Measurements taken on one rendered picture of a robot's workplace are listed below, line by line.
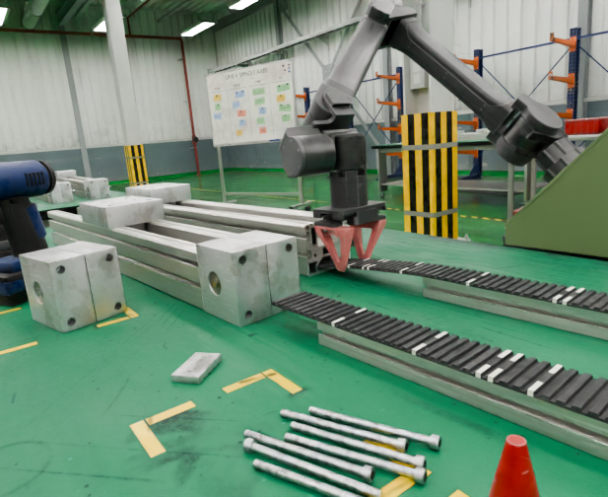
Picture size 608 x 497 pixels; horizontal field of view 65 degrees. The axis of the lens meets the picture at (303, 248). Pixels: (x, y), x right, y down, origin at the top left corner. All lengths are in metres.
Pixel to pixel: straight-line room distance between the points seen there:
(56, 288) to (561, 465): 0.57
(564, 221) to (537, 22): 8.41
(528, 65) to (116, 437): 8.98
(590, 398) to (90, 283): 0.57
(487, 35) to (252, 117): 4.75
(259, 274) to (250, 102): 6.16
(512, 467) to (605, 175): 0.71
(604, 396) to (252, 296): 0.38
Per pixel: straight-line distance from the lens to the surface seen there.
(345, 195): 0.71
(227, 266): 0.58
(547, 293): 0.59
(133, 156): 10.92
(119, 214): 0.94
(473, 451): 0.38
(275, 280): 0.61
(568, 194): 0.88
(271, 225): 0.82
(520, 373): 0.41
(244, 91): 6.79
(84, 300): 0.69
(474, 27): 9.84
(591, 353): 0.54
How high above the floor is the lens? 1.00
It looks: 13 degrees down
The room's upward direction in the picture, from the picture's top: 5 degrees counter-clockwise
